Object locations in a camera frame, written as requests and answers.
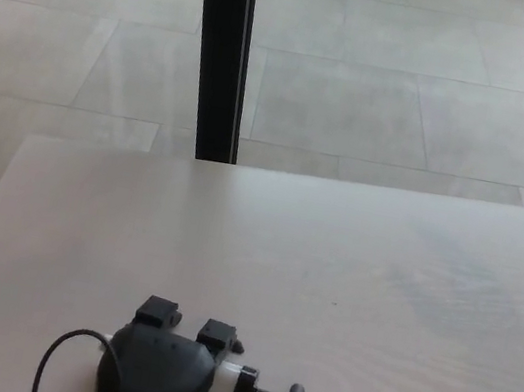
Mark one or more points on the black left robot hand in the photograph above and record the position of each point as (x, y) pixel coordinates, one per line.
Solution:
(155, 370)

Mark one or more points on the black vertical post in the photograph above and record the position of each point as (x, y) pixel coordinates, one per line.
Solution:
(222, 47)

